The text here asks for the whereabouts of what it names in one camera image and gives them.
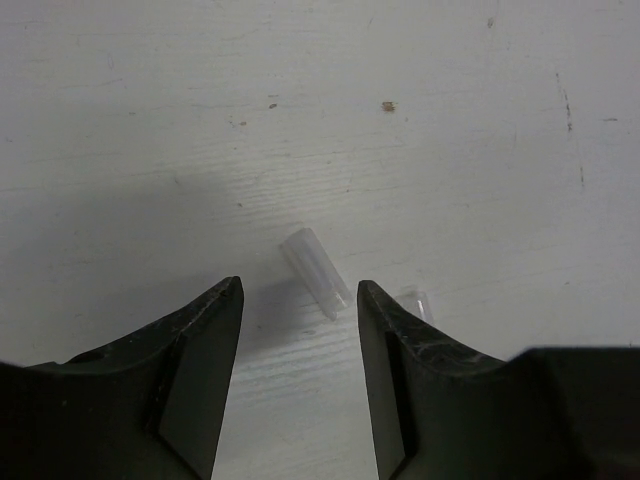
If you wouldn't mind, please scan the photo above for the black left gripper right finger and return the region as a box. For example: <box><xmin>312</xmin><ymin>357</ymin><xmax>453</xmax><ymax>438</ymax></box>
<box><xmin>357</xmin><ymin>280</ymin><xmax>639</xmax><ymax>479</ymax></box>

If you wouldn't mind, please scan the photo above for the clear pen cap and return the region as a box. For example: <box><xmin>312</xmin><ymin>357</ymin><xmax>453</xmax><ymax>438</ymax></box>
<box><xmin>279</xmin><ymin>228</ymin><xmax>353</xmax><ymax>321</ymax></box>

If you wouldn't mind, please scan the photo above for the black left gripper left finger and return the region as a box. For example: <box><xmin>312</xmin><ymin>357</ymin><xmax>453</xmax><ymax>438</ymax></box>
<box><xmin>1</xmin><ymin>277</ymin><xmax>244</xmax><ymax>479</ymax></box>

